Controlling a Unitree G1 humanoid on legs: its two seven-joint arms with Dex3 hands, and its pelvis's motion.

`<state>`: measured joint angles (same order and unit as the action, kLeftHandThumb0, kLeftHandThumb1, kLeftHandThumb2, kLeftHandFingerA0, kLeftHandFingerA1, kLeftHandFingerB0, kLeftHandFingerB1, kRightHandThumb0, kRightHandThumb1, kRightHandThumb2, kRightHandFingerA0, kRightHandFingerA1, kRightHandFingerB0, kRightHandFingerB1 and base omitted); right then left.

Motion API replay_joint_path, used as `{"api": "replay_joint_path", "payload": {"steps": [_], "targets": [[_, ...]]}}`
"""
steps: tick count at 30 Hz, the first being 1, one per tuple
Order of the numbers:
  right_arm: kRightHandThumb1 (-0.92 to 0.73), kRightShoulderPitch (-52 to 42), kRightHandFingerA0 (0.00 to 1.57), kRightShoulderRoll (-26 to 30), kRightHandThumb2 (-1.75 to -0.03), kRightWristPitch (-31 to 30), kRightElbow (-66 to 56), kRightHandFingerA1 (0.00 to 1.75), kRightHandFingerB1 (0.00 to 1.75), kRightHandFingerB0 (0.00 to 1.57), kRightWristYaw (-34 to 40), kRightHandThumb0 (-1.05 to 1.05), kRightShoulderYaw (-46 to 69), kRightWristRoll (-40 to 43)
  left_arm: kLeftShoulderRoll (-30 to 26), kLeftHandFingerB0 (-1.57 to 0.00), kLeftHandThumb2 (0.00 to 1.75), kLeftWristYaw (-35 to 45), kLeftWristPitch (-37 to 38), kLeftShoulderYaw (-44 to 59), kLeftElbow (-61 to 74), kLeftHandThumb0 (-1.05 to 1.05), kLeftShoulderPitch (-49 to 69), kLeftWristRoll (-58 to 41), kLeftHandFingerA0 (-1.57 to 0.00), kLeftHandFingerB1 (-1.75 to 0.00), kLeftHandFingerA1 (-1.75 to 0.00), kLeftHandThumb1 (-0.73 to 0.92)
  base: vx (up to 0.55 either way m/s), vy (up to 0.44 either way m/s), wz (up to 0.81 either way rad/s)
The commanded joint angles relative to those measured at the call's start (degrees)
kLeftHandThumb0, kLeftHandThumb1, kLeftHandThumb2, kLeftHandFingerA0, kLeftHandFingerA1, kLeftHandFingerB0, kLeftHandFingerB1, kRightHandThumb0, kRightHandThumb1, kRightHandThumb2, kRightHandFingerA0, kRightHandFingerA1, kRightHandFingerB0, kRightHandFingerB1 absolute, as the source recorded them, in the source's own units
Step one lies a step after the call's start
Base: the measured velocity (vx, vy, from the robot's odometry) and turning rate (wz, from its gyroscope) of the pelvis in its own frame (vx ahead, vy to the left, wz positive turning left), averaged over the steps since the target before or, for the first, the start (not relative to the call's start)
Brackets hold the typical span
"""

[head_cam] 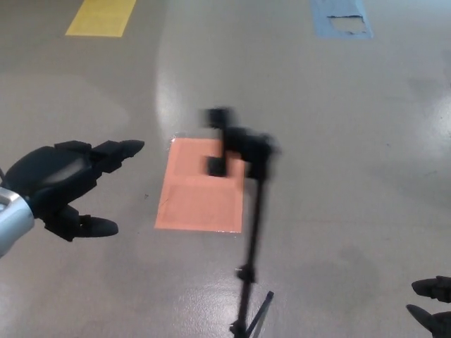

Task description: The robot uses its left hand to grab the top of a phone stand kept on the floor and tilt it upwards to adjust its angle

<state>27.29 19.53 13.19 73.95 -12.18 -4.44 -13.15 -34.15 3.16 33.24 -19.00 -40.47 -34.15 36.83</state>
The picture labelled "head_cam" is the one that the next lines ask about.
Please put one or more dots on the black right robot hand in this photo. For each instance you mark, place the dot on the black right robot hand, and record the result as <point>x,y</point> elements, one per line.
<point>437,287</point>

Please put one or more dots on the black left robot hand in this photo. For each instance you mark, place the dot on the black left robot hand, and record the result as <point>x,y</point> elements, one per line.
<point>49,176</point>

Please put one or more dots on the black phone stand tripod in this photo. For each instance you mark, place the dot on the black phone stand tripod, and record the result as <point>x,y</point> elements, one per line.
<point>255,151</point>

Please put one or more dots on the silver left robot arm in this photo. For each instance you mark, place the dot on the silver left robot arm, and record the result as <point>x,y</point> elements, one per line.
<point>14,222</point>

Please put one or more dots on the orange floor marking rectangle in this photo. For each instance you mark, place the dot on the orange floor marking rectangle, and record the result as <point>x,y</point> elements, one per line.
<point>197,204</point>

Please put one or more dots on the yellow floor marking rectangle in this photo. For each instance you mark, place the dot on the yellow floor marking rectangle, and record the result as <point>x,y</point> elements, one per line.
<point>100,17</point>

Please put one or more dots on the torn blue floor marking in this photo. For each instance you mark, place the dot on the torn blue floor marking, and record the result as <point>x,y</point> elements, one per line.
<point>320,19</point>

